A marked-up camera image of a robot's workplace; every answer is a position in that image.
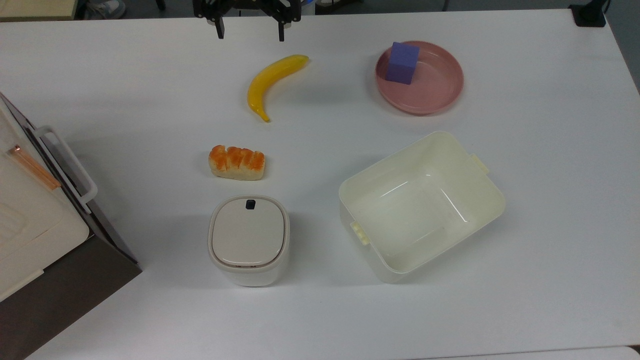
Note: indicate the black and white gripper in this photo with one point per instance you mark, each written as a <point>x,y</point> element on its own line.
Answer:
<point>250,7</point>

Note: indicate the purple cube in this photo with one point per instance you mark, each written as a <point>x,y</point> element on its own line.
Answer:
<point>402,63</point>

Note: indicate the yellow banana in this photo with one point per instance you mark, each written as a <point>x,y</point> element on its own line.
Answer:
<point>270,80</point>

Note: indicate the orange glazed bread loaf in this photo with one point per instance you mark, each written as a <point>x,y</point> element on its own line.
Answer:
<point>236,163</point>

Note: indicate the grey sneaker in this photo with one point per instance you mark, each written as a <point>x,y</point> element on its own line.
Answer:
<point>106,8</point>

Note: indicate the pink round plate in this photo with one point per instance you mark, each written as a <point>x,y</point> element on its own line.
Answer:
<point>435,85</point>

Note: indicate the white lidded trash bin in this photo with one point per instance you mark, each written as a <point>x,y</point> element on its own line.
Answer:
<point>248,237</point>

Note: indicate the wooden side table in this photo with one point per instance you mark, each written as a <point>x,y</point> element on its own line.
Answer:
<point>35,8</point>

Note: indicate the cream plastic container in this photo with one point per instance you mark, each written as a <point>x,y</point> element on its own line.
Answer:
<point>420,205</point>

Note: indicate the copper strip on oven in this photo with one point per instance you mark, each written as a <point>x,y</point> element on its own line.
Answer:
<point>34,167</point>

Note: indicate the white toaster oven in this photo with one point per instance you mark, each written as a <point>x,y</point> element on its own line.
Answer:
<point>35,235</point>

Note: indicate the black clamp block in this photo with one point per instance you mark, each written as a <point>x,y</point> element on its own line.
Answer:
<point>589,14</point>

